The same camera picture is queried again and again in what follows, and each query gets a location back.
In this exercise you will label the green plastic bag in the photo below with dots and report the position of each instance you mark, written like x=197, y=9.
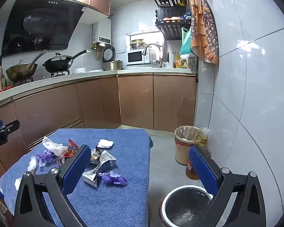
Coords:
x=185, y=43

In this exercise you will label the black range hood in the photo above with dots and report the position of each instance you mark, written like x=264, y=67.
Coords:
x=37, y=26

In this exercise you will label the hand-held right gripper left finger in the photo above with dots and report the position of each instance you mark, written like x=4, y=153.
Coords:
x=77, y=167

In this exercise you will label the brass wok with lid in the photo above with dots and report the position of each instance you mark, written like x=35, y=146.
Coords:
x=20, y=71

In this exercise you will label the blue towel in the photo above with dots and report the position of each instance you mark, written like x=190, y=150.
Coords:
x=123, y=205

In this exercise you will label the window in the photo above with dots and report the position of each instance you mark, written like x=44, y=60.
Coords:
x=142, y=36

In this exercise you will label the beige bin with plastic liner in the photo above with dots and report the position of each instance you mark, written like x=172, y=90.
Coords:
x=185, y=146

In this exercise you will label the black storage rack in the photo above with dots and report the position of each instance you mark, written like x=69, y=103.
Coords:
x=172, y=26

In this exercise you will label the rice cooker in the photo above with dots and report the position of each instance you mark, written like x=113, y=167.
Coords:
x=110, y=59

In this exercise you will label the small white paper scrap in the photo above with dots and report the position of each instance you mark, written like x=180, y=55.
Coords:
x=17, y=183

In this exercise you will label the steel pot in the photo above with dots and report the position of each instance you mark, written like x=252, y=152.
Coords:
x=137, y=44

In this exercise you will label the chrome faucet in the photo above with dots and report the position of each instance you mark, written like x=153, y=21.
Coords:
x=153, y=45

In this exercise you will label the white water heater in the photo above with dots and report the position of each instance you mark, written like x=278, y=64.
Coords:
x=101, y=33

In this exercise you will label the white bag of vegetables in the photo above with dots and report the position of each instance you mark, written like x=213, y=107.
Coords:
x=188, y=60

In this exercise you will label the red flat object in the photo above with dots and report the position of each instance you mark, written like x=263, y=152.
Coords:
x=0, y=91

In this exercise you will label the small clear plastic wrapper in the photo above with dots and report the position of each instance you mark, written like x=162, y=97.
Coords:
x=33, y=163

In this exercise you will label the steel trash can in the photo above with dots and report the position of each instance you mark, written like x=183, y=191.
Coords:
x=187, y=208

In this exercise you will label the purple wrapper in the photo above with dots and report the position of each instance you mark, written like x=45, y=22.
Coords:
x=47, y=157
x=114, y=178

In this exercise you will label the black wok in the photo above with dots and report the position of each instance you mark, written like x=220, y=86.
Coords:
x=58, y=63

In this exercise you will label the brown candy wrapper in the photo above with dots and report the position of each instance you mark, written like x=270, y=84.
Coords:
x=94, y=156

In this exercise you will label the red snack packet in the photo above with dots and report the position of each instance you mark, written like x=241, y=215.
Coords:
x=72, y=146

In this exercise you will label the orange floral apron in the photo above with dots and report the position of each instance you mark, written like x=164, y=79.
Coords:
x=203, y=28

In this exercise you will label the gas stove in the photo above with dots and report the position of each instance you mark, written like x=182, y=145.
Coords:
x=49, y=75

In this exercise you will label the white printed paper packet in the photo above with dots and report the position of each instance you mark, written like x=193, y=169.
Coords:
x=106, y=157

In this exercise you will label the white tissue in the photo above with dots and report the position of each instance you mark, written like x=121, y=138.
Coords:
x=105, y=143
x=53, y=146

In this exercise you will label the brown kitchen base cabinets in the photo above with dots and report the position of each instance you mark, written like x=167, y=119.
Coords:
x=137, y=99

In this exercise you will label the white microwave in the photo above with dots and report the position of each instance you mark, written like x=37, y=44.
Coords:
x=135, y=57

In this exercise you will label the yellow bottle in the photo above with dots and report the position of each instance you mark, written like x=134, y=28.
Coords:
x=177, y=60

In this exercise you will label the cooking oil bottle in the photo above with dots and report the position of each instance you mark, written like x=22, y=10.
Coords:
x=191, y=171

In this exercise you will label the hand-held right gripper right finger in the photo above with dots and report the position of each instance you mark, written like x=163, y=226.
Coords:
x=202, y=170

